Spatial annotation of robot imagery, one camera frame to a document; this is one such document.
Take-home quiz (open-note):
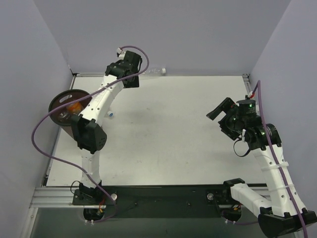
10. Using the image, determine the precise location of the white label clear bottle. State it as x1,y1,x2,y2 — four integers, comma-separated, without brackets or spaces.
106,111,113,118

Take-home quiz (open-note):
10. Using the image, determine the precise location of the orange label plastic bottle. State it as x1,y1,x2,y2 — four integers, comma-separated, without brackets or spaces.
66,102,83,115

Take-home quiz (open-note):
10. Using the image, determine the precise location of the blue label plastic bottle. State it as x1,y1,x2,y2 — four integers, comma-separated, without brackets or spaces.
56,112,71,124

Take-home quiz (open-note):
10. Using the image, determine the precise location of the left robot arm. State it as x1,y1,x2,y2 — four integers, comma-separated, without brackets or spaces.
71,51,142,204

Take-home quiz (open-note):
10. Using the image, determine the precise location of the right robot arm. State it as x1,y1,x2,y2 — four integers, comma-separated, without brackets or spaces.
207,97,317,238

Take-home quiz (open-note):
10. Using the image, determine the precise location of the brown round bin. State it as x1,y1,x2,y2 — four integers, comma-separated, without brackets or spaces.
49,89,92,138

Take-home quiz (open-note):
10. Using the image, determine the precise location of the clear crushed plastic bottle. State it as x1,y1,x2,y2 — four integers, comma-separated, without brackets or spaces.
143,67,166,76

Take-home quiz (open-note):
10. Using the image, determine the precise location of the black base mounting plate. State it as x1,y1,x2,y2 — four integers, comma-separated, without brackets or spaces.
72,184,242,221

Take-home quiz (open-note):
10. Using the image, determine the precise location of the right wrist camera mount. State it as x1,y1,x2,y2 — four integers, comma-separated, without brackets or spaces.
245,91,255,100

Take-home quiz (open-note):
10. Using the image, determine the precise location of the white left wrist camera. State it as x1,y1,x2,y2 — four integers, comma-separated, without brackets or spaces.
116,48,126,60

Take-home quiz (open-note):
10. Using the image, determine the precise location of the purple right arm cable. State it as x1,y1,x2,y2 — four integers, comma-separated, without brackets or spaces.
234,80,309,238

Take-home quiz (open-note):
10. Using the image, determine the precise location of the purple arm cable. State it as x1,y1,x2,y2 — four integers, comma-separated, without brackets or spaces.
234,80,309,238
30,45,150,223

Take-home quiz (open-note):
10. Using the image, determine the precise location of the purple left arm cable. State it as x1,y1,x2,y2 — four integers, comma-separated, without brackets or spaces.
30,45,150,223

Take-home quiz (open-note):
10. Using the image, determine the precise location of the aluminium frame rail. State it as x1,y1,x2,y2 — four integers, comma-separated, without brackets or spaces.
29,73,251,238

